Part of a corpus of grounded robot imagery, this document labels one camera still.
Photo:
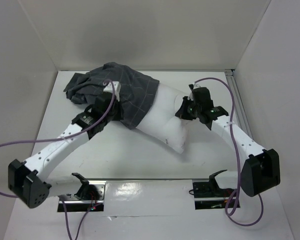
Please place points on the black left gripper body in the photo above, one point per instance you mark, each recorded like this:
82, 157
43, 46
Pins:
116, 115

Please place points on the dark grey checked pillowcase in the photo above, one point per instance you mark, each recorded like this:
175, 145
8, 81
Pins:
137, 90

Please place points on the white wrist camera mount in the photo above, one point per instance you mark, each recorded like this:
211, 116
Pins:
113, 87
194, 86

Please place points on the white pillow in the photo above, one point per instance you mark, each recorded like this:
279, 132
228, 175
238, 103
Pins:
161, 123

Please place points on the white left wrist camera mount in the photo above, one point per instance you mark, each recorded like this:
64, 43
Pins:
113, 87

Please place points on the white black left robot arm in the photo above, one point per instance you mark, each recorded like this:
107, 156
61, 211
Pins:
28, 179

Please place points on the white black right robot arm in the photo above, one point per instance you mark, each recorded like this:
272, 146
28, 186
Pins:
260, 170

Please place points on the aluminium frame rail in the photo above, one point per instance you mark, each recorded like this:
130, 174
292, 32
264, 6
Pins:
240, 117

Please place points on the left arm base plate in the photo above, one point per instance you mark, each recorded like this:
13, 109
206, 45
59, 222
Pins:
91, 198

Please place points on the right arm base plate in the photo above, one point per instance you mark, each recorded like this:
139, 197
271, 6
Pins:
207, 197

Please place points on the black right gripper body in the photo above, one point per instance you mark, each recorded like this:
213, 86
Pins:
181, 109

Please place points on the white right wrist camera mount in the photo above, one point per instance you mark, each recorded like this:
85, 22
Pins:
194, 86

